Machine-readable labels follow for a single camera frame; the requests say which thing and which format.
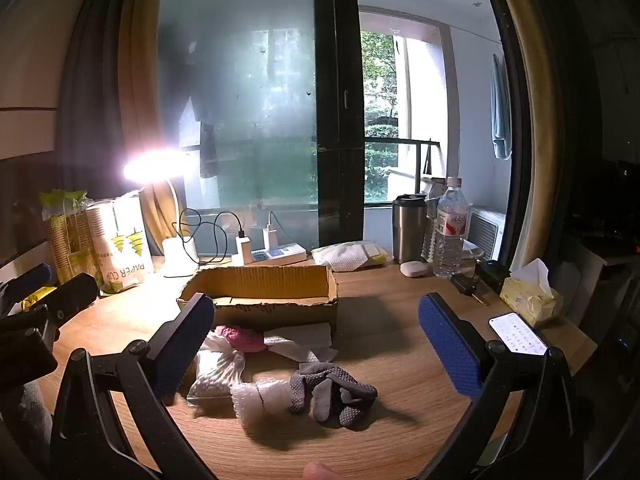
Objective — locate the yellow tissue pack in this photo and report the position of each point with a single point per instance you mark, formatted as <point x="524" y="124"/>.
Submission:
<point x="530" y="300"/>

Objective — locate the person's left forearm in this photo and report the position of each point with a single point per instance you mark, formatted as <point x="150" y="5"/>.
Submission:
<point x="32" y="422"/>

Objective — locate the white charger plug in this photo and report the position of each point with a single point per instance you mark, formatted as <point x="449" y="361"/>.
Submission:
<point x="244" y="250"/>
<point x="270" y="240"/>

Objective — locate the white desk lamp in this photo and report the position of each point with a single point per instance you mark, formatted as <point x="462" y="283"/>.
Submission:
<point x="155" y="165"/>

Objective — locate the white power strip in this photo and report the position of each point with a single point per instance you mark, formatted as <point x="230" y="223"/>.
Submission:
<point x="285" y="254"/>

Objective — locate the smartphone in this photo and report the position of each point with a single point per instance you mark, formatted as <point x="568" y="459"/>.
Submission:
<point x="517" y="335"/>

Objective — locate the white mesh bag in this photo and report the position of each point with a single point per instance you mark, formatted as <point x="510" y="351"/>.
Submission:
<point x="217" y="375"/>

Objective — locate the person's right hand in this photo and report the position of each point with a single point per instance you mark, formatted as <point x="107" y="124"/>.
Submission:
<point x="322" y="472"/>

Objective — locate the yellow packet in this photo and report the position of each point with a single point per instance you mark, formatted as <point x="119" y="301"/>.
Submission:
<point x="37" y="299"/>

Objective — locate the bubble wrap piece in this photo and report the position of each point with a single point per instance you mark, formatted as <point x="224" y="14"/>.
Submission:
<point x="262" y="402"/>

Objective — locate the small black box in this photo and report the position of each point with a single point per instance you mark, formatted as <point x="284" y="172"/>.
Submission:
<point x="492" y="275"/>

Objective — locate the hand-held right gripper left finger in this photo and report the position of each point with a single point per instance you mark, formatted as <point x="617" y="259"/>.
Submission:
<point x="184" y="347"/>

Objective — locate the white waffle towel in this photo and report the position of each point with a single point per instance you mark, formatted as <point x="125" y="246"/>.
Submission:
<point x="300" y="340"/>

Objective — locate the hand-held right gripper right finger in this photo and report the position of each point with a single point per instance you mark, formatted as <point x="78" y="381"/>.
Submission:
<point x="450" y="350"/>

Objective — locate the clear water bottle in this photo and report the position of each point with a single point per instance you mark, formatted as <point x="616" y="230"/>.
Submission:
<point x="450" y="240"/>

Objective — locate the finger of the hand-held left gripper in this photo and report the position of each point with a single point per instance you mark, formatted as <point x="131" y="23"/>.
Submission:
<point x="30" y="280"/>
<point x="70" y="297"/>

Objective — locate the white air conditioner unit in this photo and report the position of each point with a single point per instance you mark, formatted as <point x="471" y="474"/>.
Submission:
<point x="485" y="232"/>

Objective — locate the white earbuds case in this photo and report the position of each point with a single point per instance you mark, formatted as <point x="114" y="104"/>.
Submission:
<point x="414" y="268"/>

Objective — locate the black balcony railing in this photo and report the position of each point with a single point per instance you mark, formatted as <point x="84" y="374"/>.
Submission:
<point x="400" y="141"/>

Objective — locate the cardboard box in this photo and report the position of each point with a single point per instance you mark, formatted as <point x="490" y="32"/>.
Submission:
<point x="300" y="310"/>

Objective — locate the white plastic bag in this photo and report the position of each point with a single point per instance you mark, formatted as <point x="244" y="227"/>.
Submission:
<point x="214" y="344"/>

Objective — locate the pink knitted cloth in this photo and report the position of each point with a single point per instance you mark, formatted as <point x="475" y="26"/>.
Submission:
<point x="242" y="339"/>

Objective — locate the hanging blue towel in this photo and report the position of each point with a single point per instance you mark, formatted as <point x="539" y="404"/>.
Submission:
<point x="500" y="110"/>

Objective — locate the white paper cup pack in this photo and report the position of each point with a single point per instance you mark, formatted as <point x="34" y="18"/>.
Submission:
<point x="122" y="245"/>

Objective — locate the black sliding door frame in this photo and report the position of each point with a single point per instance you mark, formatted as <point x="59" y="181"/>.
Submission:
<point x="337" y="110"/>

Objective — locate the black car key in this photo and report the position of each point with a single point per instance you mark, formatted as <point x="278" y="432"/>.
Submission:
<point x="465" y="285"/>

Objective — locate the gold curtain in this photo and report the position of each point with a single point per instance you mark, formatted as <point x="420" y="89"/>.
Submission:
<point x="137" y="85"/>
<point x="535" y="135"/>

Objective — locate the steel travel tumbler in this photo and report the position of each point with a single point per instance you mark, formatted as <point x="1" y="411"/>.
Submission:
<point x="409" y="232"/>

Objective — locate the packet of white cloths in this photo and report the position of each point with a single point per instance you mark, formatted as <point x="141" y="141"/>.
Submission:
<point x="350" y="256"/>

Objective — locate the clear plastic container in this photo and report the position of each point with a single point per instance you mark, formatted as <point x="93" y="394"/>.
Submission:
<point x="433" y="200"/>

